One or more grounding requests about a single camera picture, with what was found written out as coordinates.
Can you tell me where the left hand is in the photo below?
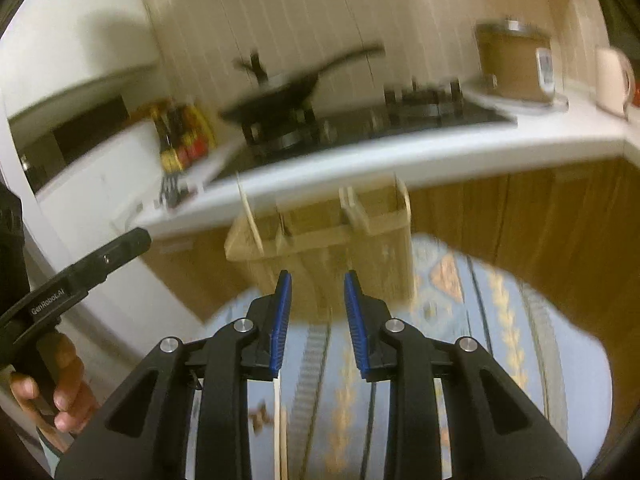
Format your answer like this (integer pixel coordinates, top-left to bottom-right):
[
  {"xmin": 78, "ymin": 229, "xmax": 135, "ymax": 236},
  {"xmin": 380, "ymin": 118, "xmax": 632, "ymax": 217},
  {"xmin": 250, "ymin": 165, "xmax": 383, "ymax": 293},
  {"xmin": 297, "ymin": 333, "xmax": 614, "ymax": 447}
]
[{"xmin": 10, "ymin": 333, "xmax": 100, "ymax": 441}]

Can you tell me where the wooden chopstick left pair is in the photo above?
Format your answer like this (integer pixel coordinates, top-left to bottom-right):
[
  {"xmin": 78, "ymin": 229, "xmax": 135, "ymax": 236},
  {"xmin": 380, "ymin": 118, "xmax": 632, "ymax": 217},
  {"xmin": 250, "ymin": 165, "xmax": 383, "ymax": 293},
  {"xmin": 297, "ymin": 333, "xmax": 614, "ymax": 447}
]
[{"xmin": 273, "ymin": 377, "xmax": 288, "ymax": 480}]

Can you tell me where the beige plastic utensil basket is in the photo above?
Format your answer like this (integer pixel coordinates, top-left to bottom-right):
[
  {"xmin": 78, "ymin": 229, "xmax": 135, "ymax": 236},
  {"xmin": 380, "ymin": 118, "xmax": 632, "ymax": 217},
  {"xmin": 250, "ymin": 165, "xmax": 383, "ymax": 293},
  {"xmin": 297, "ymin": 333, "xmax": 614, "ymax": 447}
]
[{"xmin": 224, "ymin": 176, "xmax": 416, "ymax": 323}]

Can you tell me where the sauce bottle yellow label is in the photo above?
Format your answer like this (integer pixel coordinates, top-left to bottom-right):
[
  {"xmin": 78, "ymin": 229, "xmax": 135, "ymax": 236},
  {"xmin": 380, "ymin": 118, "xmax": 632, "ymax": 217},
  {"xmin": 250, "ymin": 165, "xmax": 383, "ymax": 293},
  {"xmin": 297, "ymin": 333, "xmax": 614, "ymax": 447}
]
[{"xmin": 151, "ymin": 108, "xmax": 186, "ymax": 174}]

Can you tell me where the sauce bottle red label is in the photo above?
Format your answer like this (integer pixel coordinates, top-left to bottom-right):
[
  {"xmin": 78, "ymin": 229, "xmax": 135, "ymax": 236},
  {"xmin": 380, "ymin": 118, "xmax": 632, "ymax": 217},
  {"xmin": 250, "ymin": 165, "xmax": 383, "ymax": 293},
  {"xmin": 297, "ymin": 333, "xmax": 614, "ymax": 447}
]
[{"xmin": 179, "ymin": 104, "xmax": 215, "ymax": 162}]

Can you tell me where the black gas stove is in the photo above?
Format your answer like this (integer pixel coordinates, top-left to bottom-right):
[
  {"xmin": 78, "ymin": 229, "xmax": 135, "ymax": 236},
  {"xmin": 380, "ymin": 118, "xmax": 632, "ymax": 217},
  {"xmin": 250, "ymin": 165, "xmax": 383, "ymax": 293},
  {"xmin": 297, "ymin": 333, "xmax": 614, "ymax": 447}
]
[{"xmin": 215, "ymin": 78, "xmax": 516, "ymax": 180}]

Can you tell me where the black wok pan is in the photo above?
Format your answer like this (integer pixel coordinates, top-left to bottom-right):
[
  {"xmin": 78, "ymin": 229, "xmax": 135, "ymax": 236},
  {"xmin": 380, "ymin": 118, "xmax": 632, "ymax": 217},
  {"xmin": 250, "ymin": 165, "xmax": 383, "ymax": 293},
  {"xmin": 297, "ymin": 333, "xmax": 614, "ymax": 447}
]
[{"xmin": 218, "ymin": 42, "xmax": 385, "ymax": 125}]

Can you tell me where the brown rice cooker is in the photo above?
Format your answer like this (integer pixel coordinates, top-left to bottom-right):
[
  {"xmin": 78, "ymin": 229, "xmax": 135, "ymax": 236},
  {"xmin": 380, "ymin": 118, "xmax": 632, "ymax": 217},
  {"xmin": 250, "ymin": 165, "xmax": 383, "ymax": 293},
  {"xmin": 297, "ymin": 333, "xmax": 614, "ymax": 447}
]
[{"xmin": 474, "ymin": 18, "xmax": 555, "ymax": 103}]

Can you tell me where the white electric kettle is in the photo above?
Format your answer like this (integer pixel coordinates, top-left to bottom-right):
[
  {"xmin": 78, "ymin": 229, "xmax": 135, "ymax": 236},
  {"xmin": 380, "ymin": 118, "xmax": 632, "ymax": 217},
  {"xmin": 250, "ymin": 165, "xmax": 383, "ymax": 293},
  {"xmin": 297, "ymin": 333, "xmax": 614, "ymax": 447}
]
[{"xmin": 596, "ymin": 47, "xmax": 636, "ymax": 120}]

